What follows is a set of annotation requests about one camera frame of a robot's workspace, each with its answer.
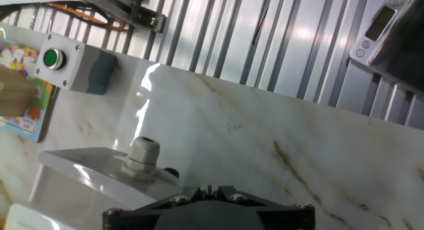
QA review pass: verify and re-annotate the white drawer with knob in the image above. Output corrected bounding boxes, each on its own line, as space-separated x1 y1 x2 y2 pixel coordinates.
28 136 184 230

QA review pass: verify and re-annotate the light wooden block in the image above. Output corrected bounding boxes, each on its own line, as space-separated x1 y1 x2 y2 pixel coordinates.
0 67 39 117

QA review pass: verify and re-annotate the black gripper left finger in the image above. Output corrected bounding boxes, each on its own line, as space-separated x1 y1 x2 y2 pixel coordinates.
102 184 209 230

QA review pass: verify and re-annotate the aluminium frame beam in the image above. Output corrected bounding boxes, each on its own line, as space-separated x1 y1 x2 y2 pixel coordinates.
64 0 167 34

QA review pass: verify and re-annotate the marble pattern board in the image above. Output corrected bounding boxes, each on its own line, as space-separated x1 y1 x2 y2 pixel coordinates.
0 23 424 230

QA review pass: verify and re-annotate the silver digital scale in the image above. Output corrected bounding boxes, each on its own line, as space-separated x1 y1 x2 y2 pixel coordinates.
349 0 424 95

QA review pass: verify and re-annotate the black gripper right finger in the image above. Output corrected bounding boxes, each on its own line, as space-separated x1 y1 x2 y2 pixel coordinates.
209 184 315 230

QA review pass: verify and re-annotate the white plastic plate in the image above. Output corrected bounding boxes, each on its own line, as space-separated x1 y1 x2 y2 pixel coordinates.
34 31 117 95

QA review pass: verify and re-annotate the colourful picture book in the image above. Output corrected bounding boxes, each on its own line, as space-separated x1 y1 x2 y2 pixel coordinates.
0 37 59 143

